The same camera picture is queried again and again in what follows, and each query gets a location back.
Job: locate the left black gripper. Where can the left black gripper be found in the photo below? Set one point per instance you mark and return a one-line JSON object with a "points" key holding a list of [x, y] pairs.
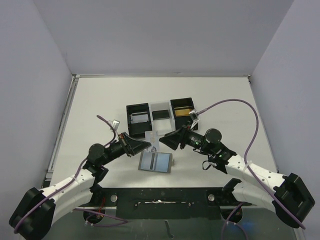
{"points": [[125, 145]]}

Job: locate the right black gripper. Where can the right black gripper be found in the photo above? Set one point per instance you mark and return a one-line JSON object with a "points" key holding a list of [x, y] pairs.
{"points": [[182, 138]]}

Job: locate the white photo card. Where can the white photo card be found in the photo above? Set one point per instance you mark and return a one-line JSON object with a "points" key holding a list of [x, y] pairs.
{"points": [[153, 138]]}

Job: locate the black white three-bin tray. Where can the black white three-bin tray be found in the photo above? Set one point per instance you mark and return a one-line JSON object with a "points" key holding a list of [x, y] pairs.
{"points": [[161, 126]]}

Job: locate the grey leather card holder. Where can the grey leather card holder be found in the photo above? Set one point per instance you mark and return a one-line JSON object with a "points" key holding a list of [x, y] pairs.
{"points": [[157, 162]]}

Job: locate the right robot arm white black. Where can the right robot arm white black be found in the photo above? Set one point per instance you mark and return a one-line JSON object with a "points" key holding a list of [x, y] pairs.
{"points": [[285, 195]]}

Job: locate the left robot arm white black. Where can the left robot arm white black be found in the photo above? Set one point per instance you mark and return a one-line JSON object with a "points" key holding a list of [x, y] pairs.
{"points": [[39, 209]]}

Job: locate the silver card in left bin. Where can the silver card in left bin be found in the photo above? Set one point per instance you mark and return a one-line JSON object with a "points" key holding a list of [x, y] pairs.
{"points": [[139, 117]]}

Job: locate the gold card in right bin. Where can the gold card in right bin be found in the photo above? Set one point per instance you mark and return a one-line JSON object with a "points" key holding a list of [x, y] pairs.
{"points": [[182, 111]]}

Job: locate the black card in middle bin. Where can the black card in middle bin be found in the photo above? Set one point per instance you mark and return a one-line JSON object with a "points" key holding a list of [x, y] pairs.
{"points": [[160, 114]]}

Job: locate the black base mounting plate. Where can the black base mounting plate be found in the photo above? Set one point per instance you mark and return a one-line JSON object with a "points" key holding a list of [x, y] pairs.
{"points": [[164, 203]]}

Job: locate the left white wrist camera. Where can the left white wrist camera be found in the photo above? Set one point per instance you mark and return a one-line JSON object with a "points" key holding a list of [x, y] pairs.
{"points": [[115, 124]]}

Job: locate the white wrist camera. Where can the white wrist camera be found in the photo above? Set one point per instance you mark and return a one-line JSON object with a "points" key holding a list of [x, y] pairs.
{"points": [[194, 115], [115, 124]]}

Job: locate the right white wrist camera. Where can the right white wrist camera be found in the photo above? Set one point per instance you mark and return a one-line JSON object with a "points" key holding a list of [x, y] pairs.
{"points": [[194, 115]]}

